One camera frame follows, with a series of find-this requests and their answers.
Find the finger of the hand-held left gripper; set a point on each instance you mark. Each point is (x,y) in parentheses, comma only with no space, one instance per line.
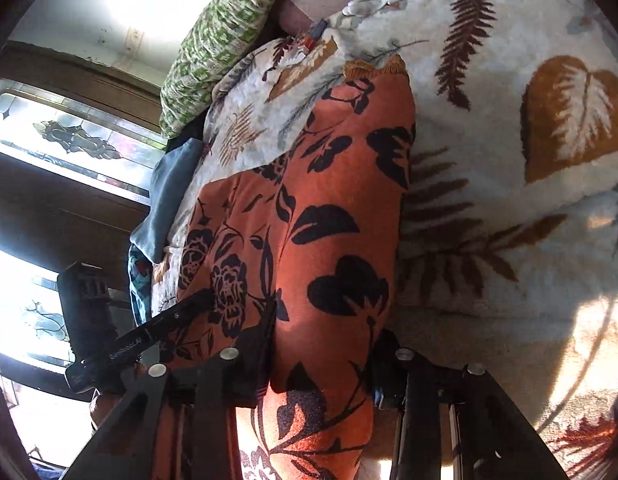
(179,312)

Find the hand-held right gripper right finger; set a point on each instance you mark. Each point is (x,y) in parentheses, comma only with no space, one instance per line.
(389,380)

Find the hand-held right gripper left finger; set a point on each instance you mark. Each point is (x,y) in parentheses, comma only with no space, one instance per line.
(249,375)

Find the orange black floral garment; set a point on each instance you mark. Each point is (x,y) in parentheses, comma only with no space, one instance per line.
(329,170)

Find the person's left hand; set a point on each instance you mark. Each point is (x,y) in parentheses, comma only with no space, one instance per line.
(101,407)

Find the teal patterned cloth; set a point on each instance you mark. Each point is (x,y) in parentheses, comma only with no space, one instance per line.
(137,285)

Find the blue cloth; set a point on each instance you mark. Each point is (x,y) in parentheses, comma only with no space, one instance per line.
(169,200)

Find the black cloth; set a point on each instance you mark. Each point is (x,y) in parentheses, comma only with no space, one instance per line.
(178,142)

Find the stained glass wooden window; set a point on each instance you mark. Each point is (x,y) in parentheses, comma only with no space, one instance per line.
(74,135)

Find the cream leaf print blanket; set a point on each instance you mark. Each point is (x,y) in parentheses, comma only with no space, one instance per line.
(489,185)

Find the green patterned pillow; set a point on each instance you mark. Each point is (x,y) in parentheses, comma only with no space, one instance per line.
(214,45)

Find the small colourful card packet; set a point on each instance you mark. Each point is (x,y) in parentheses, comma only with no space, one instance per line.
(311,37)

